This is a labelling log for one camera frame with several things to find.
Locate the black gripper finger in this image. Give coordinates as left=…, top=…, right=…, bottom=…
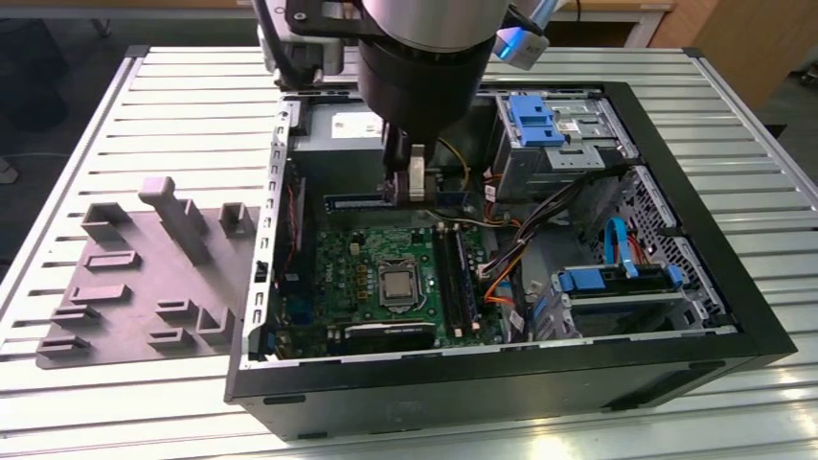
left=408, top=143, right=443, bottom=210
left=380, top=122, right=411, bottom=210

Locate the blue RAM stick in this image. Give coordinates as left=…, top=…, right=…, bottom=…
left=322, top=191, right=472, bottom=213

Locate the black RAM slot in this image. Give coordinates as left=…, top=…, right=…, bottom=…
left=434, top=222, right=466, bottom=337

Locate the grey power supply unit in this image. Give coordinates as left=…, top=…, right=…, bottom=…
left=288, top=101, right=420, bottom=226

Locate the green motherboard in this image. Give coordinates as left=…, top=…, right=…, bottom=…
left=271, top=224, right=506, bottom=358

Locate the blue plastic bay latch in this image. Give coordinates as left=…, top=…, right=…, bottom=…
left=509, top=95, right=567, bottom=149

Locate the silver CPU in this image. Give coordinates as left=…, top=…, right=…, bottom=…
left=380, top=272, right=418, bottom=299

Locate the metal CPU socket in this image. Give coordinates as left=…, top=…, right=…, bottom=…
left=375, top=258, right=428, bottom=315

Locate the metal optical drive cage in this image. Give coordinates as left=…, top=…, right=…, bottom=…
left=495, top=93, right=641, bottom=202

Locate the black graphics card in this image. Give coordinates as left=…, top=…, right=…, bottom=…
left=324, top=319, right=440, bottom=357

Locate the hard disk in blue carrier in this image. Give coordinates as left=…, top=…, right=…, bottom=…
left=550, top=264, right=683, bottom=302

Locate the white framed wooden desk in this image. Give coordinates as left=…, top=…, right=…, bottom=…
left=0, top=0, right=679, bottom=49

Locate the grey parts rack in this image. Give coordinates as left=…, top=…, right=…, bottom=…
left=35, top=175, right=267, bottom=370

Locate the metal disk bay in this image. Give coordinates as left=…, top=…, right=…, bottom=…
left=527, top=287, right=737, bottom=346

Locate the black PC case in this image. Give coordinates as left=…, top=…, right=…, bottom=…
left=222, top=80, right=799, bottom=441

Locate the wooden cabinet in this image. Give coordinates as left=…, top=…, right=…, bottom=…
left=651, top=0, right=818, bottom=114

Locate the yellow wire bundle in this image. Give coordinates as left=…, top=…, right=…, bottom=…
left=439, top=137, right=471, bottom=193

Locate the red fan wire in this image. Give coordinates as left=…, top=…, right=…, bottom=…
left=284, top=181, right=306, bottom=284

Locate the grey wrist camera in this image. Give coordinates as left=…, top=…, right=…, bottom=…
left=258, top=37, right=347, bottom=92

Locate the black cable bundle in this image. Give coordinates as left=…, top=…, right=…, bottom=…
left=475, top=162, right=641, bottom=279

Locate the grey camera cable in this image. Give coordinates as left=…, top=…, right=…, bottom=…
left=251, top=0, right=288, bottom=90

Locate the orange wire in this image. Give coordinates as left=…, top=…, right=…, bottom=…
left=479, top=267, right=521, bottom=306

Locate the blue SATA cable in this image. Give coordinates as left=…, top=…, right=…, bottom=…
left=603, top=218, right=642, bottom=280

